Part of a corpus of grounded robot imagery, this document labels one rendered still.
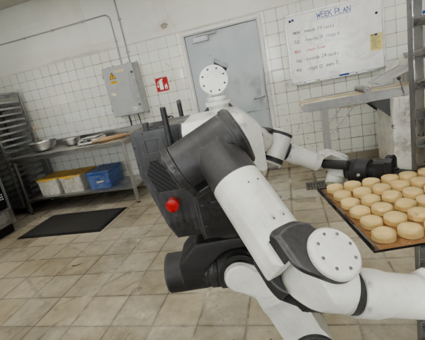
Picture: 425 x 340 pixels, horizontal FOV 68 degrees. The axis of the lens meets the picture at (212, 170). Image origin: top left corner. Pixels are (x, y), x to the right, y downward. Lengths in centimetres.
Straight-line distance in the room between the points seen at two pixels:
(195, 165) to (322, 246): 25
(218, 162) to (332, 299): 26
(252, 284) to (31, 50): 535
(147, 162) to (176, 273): 33
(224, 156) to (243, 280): 43
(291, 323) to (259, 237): 58
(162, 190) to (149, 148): 10
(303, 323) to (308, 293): 53
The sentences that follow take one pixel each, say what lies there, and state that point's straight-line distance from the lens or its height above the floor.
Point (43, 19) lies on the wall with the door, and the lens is 570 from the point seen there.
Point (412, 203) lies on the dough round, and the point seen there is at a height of 97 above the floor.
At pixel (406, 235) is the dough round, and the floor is 96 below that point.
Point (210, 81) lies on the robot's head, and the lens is 75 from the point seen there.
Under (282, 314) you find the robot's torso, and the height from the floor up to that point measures 70.
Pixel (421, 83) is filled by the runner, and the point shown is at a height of 123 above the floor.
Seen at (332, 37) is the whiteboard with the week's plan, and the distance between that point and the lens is 452.
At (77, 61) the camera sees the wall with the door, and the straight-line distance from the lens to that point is 538.
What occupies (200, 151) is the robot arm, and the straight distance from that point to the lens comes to 56.
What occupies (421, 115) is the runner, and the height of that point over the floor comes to 113.
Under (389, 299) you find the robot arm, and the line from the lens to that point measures 53.
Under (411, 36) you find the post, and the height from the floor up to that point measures 137.
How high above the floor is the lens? 136
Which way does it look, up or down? 15 degrees down
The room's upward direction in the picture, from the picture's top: 12 degrees counter-clockwise
